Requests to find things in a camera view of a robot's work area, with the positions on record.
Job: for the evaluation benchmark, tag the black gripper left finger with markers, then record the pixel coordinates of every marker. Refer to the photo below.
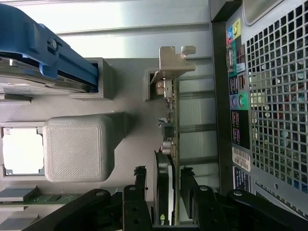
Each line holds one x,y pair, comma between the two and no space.
137,211

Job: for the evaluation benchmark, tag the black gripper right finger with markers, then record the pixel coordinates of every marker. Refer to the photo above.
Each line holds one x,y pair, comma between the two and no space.
204,211

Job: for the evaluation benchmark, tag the grey parts rack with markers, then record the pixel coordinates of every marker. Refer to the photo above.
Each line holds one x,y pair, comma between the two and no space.
77,149

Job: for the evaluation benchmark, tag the green RAM stick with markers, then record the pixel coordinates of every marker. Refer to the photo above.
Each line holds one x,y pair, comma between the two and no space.
48,198

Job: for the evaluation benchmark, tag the open black PC case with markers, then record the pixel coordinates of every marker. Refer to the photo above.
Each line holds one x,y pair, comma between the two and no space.
220,96

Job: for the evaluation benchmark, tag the silver CPU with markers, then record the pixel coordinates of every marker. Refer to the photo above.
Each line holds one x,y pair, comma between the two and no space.
22,149

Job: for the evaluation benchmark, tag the hard disk with blue caddy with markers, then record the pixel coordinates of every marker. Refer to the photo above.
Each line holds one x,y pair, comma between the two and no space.
24,29

